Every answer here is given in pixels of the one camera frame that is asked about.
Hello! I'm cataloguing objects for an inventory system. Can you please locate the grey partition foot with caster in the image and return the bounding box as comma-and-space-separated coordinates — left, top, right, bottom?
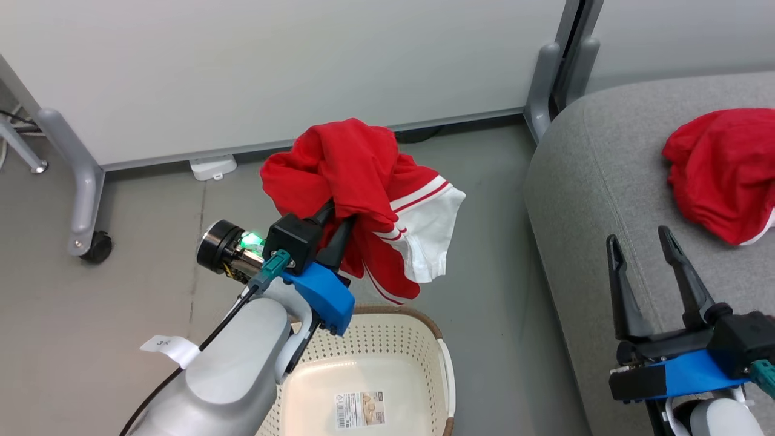
35, 108, 105, 257

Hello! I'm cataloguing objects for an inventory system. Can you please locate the teal cable connector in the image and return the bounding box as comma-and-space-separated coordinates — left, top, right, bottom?
248, 249, 293, 296
749, 358, 775, 400

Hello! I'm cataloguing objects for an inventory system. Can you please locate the white power strip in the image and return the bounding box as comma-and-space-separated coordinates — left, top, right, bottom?
189, 154, 239, 182

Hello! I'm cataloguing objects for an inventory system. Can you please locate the right blue camera mount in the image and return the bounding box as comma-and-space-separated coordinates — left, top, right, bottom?
608, 349, 749, 402

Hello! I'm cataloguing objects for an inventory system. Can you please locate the narrow white partition panel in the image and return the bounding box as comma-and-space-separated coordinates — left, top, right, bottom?
584, 0, 775, 96

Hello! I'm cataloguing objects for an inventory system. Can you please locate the grey metal table leg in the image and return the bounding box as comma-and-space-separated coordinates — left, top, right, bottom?
0, 114, 48, 175

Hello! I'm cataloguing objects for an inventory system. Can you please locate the grey fabric sofa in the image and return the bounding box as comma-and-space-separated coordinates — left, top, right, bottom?
523, 71, 775, 436

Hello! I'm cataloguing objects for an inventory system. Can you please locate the right teal cable connector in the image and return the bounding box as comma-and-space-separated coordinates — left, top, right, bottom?
749, 358, 775, 400

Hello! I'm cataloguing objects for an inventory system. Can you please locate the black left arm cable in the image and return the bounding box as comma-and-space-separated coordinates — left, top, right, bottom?
120, 283, 262, 436

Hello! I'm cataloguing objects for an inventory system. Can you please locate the cream perforated laundry basket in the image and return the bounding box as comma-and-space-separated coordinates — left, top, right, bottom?
254, 304, 457, 436

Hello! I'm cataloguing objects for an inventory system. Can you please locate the white paper tag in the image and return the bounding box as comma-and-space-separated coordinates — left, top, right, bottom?
140, 334, 201, 369

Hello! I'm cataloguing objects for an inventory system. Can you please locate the black caster wheel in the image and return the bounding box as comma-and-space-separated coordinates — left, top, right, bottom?
79, 231, 114, 265

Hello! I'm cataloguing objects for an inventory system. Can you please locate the printed basket sticker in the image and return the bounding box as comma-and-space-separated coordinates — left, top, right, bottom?
334, 390, 387, 430

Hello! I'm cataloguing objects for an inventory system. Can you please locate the wide white partition panel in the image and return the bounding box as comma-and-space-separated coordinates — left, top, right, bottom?
0, 0, 582, 171

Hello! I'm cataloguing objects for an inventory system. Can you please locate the red garment with white sleeves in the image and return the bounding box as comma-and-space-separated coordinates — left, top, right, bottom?
260, 117, 467, 306

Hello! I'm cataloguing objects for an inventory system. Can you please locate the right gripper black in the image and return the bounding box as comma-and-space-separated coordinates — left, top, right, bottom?
606, 225, 734, 369

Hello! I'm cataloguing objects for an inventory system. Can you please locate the left teal cable connector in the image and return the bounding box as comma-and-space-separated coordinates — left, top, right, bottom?
248, 249, 293, 296

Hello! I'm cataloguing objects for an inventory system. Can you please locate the plain red garment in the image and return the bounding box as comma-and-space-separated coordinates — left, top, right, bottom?
661, 107, 775, 247

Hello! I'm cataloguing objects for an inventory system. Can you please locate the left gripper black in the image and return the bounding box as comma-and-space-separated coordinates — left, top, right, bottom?
196, 198, 357, 285

